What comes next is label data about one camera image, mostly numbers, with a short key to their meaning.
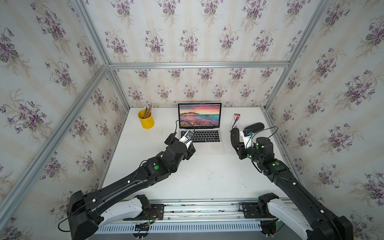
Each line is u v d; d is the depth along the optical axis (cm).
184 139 60
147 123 103
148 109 98
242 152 70
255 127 104
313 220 41
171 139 65
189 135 60
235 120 111
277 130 111
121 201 57
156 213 72
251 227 70
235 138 80
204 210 75
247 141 67
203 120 104
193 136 60
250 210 73
